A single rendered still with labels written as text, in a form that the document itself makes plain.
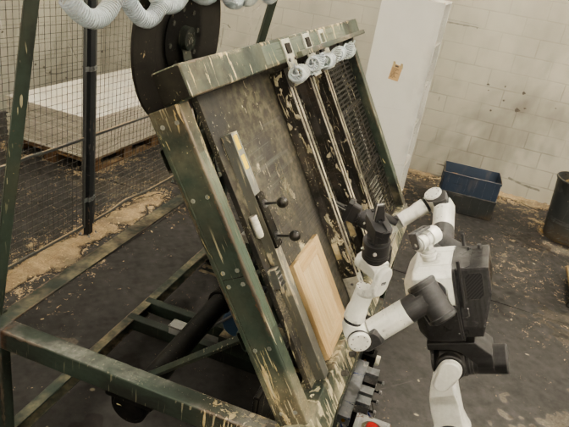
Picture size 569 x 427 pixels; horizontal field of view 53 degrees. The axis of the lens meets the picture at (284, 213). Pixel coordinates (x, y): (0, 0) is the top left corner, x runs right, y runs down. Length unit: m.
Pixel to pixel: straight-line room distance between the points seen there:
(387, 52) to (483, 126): 1.93
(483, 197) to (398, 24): 2.02
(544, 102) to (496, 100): 0.50
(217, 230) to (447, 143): 5.79
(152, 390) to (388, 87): 4.30
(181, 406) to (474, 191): 4.75
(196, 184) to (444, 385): 1.24
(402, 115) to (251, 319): 4.29
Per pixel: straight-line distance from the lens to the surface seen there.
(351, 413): 2.34
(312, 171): 2.47
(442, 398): 2.43
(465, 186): 6.37
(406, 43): 5.80
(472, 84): 7.19
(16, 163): 2.14
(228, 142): 1.92
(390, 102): 5.89
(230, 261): 1.77
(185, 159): 1.71
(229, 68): 1.91
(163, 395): 2.21
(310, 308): 2.21
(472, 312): 2.17
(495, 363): 2.33
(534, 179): 7.43
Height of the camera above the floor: 2.30
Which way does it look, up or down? 25 degrees down
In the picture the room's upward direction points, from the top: 10 degrees clockwise
